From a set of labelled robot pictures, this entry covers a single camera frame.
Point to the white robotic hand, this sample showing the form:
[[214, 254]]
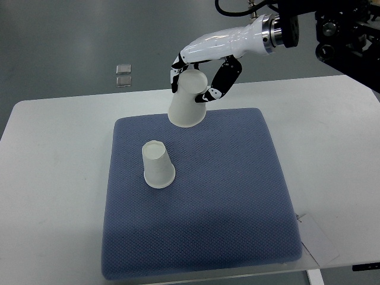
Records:
[[230, 44]]

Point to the white paper cup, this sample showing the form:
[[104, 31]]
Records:
[[159, 172], [184, 112]]

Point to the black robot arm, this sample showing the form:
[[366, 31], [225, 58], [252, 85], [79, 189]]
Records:
[[348, 41]]

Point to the upper metal floor plate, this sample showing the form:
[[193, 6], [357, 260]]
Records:
[[122, 69]]

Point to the white paper cup on cushion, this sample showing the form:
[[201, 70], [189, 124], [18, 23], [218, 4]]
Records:
[[159, 172]]

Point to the blue textured cushion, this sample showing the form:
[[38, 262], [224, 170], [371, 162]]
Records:
[[228, 206]]

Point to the white paper tag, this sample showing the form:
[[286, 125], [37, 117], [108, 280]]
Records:
[[316, 241]]

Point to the white table leg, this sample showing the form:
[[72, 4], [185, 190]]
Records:
[[315, 277]]

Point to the black table bracket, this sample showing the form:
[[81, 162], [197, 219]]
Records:
[[366, 267]]

